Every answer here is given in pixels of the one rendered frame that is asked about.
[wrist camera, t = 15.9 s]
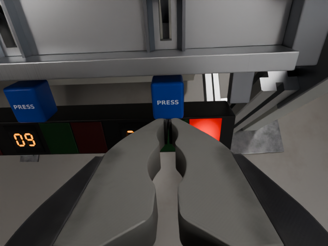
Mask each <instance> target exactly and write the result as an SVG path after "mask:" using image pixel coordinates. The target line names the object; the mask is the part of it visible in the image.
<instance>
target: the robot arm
mask: <svg viewBox="0 0 328 246"><path fill-rule="evenodd" d="M168 131H169V142H170V144H172V145H173V146H174V147H175V152H176V169H177V171H178V172H179V173H180V174H181V176H182V180H181V181H180V183H179V184H178V222H179V235H180V241H181V243H182V245H183V246H328V232H327V231H326V230H325V229H324V228H323V226H322V225H321V224H320V223H319V222H318V221H317V220H316V219H315V218H314V217H313V216H312V215H311V214H310V213H309V212H308V211H307V210H306V209H305V208H304V207H303V206H302V205H301V204H300V203H298V202H297V201H296V200H295V199H294V198H293V197H291V196H290V195H289V194H288V193H287V192H286V191H284V190H283V189H282V188H281V187H280V186H278V185H277V184H276V183H275V182H274V181H273V180H272V179H271V178H270V177H268V176H267V175H266V174H265V173H264V172H262V171H261V170H260V169H259V168H258V167H256V166H255V165H254V164H253V163H252V162H251V161H249V160H248V159H247V158H246V157H245V156H244V155H242V154H241V153H239V154H234V153H233V152H232V151H231V150H229V149H228V148H227V147H226V146H225V145H223V144H222V143H221V142H219V141H218V140H217V139H215V138H214V137H212V136H210V135H209V134H207V133H205V132H203V131H201V130H199V129H197V128H196V127H194V126H192V125H190V124H188V123H186V122H184V121H182V120H180V119H178V118H172V119H170V120H166V119H163V118H159V119H156V120H154V121H152V122H151V123H149V124H147V125H145V126H144V127H142V128H140V129H139V130H137V131H135V132H133V133H132V134H130V135H128V136H127V137H125V138H124V139H122V140H121V141H119V142H118V143H117V144H115V145H114V146H113V147H112V148H111V149H110V150H109V151H107V152H106V153H105V154H104V155H103V156H95V157H94V158H93V159H92V160H91V161H90V162H88V163H87V164H86V165H85V166H84V167H83V168H82V169H81V170H80V171H78V172H77V173H76V174H75V175H74V176H73V177H72V178H71V179H69V180H68V181H67V182H66V183H65V184H64V185H63V186H62V187H60V188H59V189H58V190H57V191H56V192H55V193H54V194H53V195H51V196H50V197H49V198H48V199H47V200H46V201H45V202H44V203H43V204H41V205H40V206H39V207H38V208H37V209H36V210H35V211H34V212H33V213H32V214H31V215H30V216H29V217H28V218H27V219H26V221H25V222H24V223H23V224H22V225H21V226H20V227H19V228H18V229H17V231H16V232H15V233H14V234H13V235H12V237H11V238H10V239H9V240H8V242H7V243H6V244H5V245H4V246H153V245H154V243H155V241H156V234H157V223H158V209H157V198H156V188H155V185H154V183H153V179H154V177H155V176H156V174H157V173H158V172H159V171H160V169H161V160H160V150H161V149H162V148H163V147H164V145H165V144H167V138H168Z"/></svg>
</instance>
